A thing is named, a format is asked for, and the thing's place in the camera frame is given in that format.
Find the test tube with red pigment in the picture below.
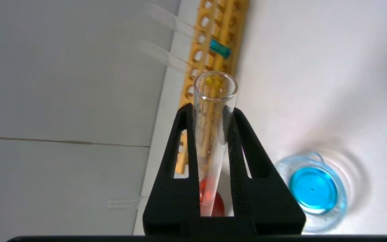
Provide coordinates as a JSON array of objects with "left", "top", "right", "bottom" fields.
[{"left": 193, "top": 71, "right": 239, "bottom": 217}]

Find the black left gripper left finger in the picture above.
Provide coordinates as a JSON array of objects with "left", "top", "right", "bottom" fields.
[{"left": 142, "top": 103, "right": 201, "bottom": 236}]

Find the test tube with teal pigment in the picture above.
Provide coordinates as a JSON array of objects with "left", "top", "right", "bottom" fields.
[{"left": 142, "top": 3, "right": 232, "bottom": 59}]

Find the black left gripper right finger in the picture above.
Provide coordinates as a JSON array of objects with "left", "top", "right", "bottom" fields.
[{"left": 226, "top": 108, "right": 306, "bottom": 236}]

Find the clear glass dish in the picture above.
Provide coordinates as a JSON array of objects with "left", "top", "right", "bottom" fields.
[{"left": 274, "top": 153, "right": 348, "bottom": 233}]

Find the test tube with yellow pigment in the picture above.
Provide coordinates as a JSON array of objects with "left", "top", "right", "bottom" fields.
[{"left": 138, "top": 41, "right": 229, "bottom": 88}]

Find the wooden test tube rack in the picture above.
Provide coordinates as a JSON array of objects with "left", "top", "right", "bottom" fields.
[{"left": 175, "top": 0, "right": 250, "bottom": 175}]

